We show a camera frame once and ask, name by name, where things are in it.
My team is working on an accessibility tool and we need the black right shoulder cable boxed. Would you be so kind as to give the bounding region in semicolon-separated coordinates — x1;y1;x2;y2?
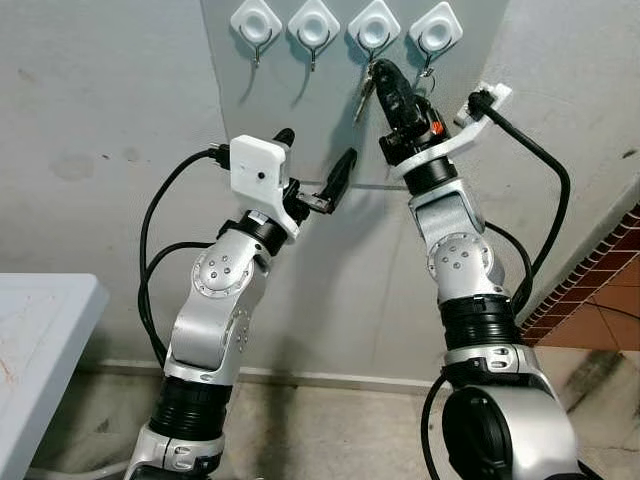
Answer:
420;374;453;480

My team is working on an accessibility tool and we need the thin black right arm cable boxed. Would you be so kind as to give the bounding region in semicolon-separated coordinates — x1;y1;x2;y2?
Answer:
486;221;536;313

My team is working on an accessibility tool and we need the large silver key ring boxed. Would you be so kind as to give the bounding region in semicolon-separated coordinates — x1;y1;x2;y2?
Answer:
414;66;438;99

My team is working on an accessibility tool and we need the white adhesive wall hook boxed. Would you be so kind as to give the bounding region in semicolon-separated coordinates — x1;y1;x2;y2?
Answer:
288;0;342;72
408;2;465;77
347;0;402;65
230;0;284;69

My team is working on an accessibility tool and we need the light plastic table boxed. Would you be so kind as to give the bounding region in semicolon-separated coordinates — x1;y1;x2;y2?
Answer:
0;272;110;480

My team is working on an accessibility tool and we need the silver key with cutout head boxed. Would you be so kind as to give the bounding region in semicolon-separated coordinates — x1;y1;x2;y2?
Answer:
353;78;378;124

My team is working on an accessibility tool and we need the grey wall panel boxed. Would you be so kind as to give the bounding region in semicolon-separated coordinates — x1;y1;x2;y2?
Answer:
200;0;512;190

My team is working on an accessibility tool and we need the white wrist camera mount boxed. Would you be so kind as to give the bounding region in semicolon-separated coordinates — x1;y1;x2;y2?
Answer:
392;82;514;183
228;134;302;244

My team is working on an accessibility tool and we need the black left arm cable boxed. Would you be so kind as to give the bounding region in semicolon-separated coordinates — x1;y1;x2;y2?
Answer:
137;145;223;367

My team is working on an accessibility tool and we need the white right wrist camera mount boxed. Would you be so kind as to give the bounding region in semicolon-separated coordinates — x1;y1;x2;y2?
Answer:
392;82;514;183

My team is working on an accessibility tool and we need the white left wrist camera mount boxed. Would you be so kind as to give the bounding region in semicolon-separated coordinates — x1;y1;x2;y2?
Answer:
228;134;302;244

